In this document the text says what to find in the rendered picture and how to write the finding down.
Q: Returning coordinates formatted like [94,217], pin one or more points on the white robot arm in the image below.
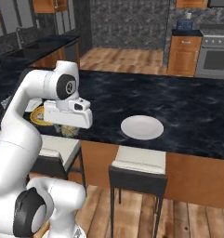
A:
[20,148]

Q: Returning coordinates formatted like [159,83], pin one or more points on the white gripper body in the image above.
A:
[67,118]

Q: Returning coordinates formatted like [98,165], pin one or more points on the silver oven with hob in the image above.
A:
[215,55]

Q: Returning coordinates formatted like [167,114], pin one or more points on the wooden cupboard run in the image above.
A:
[50,60]

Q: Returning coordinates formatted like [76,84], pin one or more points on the grey extractor hood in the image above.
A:
[219,3]

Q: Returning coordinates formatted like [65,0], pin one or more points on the grey dishwasher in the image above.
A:
[72,52]

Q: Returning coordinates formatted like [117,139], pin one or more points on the wooden cupboard with drawer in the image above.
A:
[183,55]

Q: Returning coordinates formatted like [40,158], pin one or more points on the wooden kitchen island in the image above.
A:
[194,179]

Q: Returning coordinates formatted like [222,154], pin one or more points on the yellow plate with dumplings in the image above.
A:
[39,119]

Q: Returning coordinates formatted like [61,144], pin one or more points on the dark sink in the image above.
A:
[25,51]

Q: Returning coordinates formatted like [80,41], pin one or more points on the clear tupperware container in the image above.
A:
[67,131]

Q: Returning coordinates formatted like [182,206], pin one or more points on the white round plate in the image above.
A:
[142,127]

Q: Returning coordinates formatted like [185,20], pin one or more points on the silver tap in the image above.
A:
[19,35]

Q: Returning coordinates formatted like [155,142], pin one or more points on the wooden wall cupboard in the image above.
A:
[191,3]
[50,5]

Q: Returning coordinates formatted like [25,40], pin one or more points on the blue box with white bottle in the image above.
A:
[184,23]

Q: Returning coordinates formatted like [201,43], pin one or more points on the black stool with white cushion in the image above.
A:
[138,173]
[59,155]

